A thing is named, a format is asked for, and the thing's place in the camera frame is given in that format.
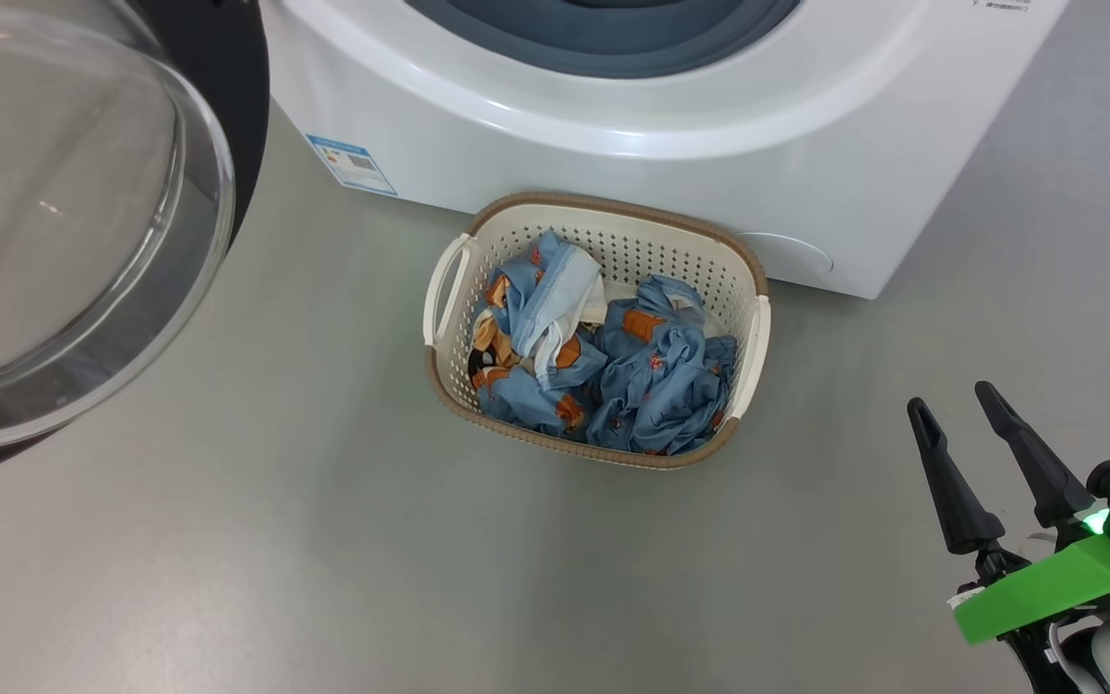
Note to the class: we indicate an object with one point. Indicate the white front-load washing machine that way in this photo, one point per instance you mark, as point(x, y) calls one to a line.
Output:
point(613, 145)

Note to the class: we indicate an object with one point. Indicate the blue energy label sticker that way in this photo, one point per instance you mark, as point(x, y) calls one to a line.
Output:
point(353, 166)

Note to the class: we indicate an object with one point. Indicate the cream perforated laundry basket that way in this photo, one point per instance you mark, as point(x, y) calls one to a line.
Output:
point(613, 241)

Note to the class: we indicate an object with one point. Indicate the blue cream pajama top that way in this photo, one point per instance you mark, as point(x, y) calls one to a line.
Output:
point(541, 299)

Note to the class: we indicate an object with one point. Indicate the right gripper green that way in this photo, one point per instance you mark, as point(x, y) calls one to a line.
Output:
point(1046, 588)

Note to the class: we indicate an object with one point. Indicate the round white filter cover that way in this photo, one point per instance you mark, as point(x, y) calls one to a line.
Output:
point(791, 258)

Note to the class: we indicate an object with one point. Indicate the blue orange-print pajama pants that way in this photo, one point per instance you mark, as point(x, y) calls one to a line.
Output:
point(661, 386)

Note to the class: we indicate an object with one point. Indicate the black glass washer door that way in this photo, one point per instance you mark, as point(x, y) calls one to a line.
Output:
point(54, 241)

